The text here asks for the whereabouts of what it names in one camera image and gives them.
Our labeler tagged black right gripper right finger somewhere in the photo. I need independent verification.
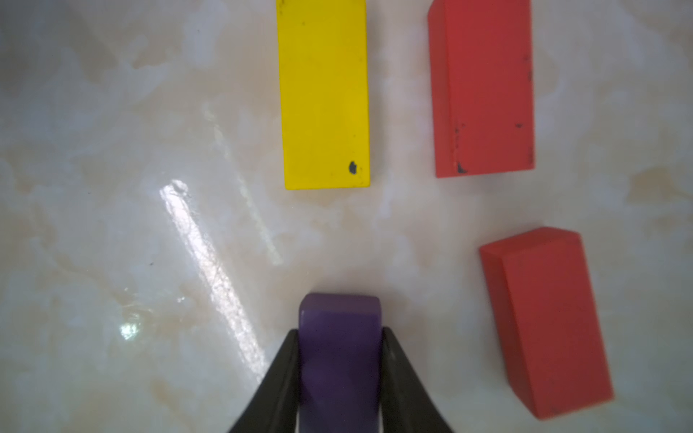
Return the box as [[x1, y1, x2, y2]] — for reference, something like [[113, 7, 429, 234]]
[[381, 327, 453, 433]]

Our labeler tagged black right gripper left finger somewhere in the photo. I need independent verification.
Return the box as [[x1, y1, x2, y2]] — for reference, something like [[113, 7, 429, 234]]
[[229, 329, 300, 433]]

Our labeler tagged purple rectangular block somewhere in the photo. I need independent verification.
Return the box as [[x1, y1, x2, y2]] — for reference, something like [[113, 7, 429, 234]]
[[299, 293, 383, 432]]

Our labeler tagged red rectangular block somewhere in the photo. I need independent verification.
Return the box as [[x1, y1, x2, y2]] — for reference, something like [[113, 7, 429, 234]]
[[428, 0, 535, 178], [479, 227, 615, 420]]

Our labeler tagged yellow rectangular block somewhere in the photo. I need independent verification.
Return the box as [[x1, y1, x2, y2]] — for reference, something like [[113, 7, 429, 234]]
[[276, 0, 371, 191]]

